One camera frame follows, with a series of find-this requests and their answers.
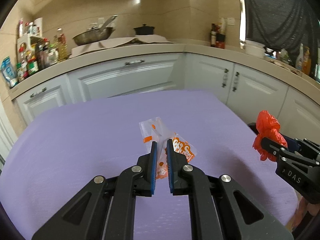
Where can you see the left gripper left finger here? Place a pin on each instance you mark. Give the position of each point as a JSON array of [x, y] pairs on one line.
[[105, 207]]

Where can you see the white kitchen cabinets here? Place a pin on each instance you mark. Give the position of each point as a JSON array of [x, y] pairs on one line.
[[297, 113]]

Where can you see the white bowl container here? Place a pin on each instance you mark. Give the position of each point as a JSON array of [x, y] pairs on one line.
[[255, 49]]

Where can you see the drawer handle left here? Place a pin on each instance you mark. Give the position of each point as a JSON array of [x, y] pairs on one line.
[[39, 92]]

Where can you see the white spray bottle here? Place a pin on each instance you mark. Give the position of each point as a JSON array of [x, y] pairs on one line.
[[299, 60]]

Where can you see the white condiment rack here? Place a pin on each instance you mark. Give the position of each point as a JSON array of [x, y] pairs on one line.
[[26, 45]]

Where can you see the person right hand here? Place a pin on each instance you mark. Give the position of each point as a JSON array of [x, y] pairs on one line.
[[304, 207]]

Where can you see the red plastic bag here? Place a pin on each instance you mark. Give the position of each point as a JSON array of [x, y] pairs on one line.
[[268, 127]]

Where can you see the drawer handle centre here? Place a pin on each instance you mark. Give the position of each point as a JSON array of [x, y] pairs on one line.
[[134, 62]]

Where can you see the black trash bin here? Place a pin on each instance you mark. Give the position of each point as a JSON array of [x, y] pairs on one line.
[[253, 127]]

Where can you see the cooking oil bottle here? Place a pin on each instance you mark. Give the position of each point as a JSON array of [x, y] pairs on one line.
[[62, 45]]

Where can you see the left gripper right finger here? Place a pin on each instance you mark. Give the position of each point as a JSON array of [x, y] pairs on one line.
[[220, 208]]

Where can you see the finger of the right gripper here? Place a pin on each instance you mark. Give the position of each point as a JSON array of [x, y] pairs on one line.
[[274, 148], [291, 142]]

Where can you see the dark sauce bottle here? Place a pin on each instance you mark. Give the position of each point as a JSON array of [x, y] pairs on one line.
[[213, 35]]

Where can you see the orange soap bottle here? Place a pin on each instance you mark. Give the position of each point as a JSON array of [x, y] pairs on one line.
[[306, 65]]

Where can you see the black cooking pot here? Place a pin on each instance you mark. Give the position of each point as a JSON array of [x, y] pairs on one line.
[[144, 30]]

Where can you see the drawer handle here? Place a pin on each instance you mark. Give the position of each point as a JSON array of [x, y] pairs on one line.
[[134, 62], [39, 92]]

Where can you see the cabinet door handle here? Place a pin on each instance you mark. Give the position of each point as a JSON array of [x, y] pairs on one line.
[[225, 78], [236, 81]]

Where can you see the cabinet door handle right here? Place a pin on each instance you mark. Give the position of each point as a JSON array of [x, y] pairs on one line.
[[236, 81]]

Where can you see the red black container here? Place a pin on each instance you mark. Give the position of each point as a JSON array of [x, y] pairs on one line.
[[220, 41]]

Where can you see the cabinet door handle left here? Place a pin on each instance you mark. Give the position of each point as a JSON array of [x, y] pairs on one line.
[[225, 78]]

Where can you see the purple tablecloth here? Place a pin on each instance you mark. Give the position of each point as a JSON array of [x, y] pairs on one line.
[[65, 147]]

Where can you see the red lid jar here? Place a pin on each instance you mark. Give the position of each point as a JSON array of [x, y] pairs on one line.
[[32, 66]]

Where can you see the clear orange printed wrapper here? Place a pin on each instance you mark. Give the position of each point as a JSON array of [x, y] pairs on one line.
[[156, 130]]

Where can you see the steel wok pan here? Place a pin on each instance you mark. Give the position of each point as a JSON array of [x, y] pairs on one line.
[[95, 34]]

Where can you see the blue white packet on counter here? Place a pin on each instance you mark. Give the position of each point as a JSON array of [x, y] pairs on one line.
[[8, 72]]

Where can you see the dark grey curtain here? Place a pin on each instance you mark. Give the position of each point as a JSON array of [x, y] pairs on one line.
[[283, 24]]

